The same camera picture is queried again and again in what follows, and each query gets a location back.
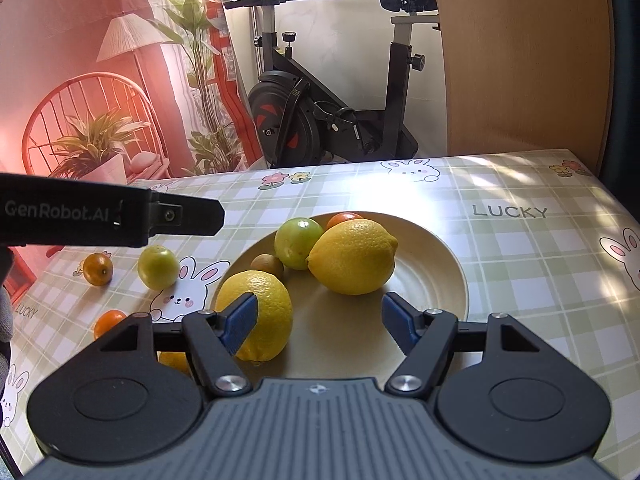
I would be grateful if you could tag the black exercise bike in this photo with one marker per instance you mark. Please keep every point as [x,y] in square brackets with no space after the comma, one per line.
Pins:
[290,120]

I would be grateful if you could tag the printed backdrop cloth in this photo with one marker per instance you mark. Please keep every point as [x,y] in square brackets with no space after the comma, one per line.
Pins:
[60,10]

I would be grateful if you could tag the cream round plate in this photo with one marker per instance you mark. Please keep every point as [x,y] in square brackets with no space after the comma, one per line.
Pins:
[345,325]

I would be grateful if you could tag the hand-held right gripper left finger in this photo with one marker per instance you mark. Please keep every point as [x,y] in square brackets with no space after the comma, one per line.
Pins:
[240,320]

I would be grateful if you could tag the green round fruit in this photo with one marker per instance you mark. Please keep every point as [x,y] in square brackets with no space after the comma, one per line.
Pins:
[297,242]
[158,267]

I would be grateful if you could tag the brown longan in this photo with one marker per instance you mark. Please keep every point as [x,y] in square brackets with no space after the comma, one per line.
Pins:
[265,265]

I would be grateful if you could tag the wooden panel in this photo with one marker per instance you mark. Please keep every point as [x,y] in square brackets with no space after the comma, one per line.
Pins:
[520,60]

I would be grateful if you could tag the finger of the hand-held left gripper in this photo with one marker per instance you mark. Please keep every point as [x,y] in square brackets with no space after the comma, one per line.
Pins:
[100,210]

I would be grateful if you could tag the small dark tangerine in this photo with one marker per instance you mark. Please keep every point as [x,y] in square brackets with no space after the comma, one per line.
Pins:
[97,269]

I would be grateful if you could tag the yellow lemon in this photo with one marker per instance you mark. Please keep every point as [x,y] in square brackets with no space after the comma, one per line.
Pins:
[352,256]
[272,310]

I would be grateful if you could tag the dark panel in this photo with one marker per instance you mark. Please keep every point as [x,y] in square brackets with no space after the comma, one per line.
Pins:
[622,85]

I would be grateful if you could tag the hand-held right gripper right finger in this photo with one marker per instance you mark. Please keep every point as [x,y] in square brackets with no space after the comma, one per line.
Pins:
[397,320]

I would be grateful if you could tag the orange tangerine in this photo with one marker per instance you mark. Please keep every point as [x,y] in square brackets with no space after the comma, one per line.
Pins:
[175,361]
[344,218]
[109,321]

